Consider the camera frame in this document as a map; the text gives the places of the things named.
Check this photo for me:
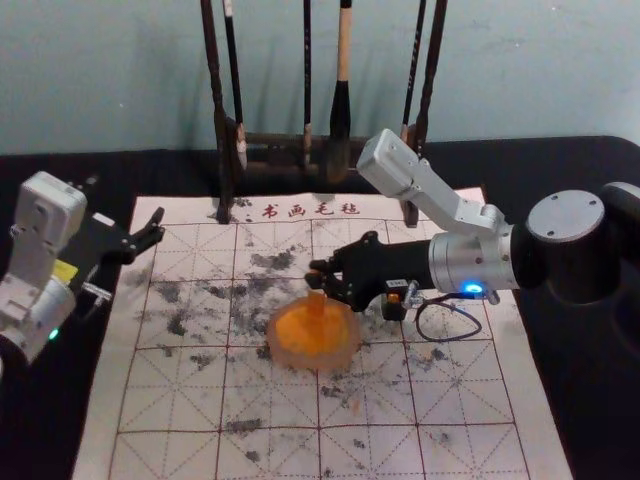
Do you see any large tan-handled calligraphy brush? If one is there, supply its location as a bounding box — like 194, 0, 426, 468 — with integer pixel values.
321, 0, 355, 185

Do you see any thin dark right gripper cable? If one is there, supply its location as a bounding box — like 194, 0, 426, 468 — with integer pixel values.
405, 280, 501, 344

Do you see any thin black calligraphy brush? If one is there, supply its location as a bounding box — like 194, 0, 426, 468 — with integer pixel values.
300, 0, 315, 170
399, 0, 428, 145
221, 0, 250, 172

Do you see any white felt mat, red grid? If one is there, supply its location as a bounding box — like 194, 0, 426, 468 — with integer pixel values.
72, 185, 574, 480

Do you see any black table cloth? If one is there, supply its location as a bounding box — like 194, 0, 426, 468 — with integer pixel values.
0, 134, 640, 480

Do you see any dark wooden brush rack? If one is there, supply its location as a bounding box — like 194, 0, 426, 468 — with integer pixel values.
199, 0, 450, 229

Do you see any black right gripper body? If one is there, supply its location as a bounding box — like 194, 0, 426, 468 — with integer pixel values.
330, 231, 433, 322

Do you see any left gripper cable, silver plug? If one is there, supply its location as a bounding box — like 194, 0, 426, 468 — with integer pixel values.
74, 281, 113, 321

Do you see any translucent orange round dish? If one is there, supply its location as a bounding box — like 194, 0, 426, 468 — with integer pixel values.
264, 289, 362, 373

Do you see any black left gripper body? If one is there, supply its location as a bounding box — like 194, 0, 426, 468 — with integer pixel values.
53, 211, 138, 298

